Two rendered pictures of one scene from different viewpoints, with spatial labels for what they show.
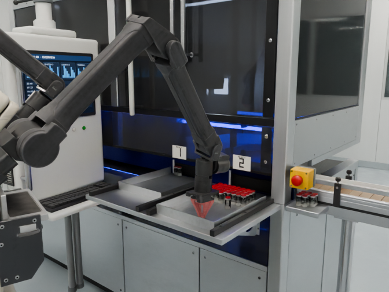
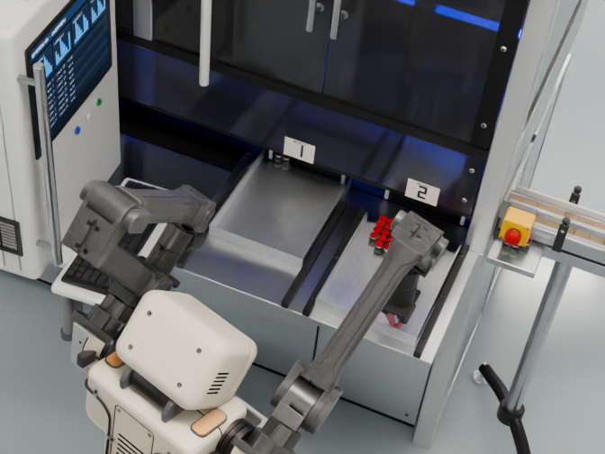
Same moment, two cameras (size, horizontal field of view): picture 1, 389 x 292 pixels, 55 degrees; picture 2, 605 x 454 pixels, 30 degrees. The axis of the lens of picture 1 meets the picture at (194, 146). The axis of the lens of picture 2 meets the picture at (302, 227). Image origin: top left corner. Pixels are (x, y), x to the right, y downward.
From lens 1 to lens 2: 181 cm
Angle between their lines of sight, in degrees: 38
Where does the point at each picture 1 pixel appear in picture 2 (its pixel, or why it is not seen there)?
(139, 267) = (191, 287)
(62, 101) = (338, 362)
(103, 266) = not seen: hidden behind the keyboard
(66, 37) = not seen: outside the picture
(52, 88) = (204, 222)
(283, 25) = (530, 39)
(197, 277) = not seen: hidden behind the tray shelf
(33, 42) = (40, 19)
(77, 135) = (91, 122)
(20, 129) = (300, 402)
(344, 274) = (547, 316)
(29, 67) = (184, 216)
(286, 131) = (506, 172)
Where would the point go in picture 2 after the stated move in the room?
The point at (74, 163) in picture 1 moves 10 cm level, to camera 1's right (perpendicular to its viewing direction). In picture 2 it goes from (88, 169) to (127, 165)
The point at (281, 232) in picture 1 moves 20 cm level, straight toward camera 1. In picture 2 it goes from (474, 284) to (484, 342)
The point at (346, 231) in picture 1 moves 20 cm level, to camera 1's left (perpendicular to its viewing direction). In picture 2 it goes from (562, 272) to (493, 283)
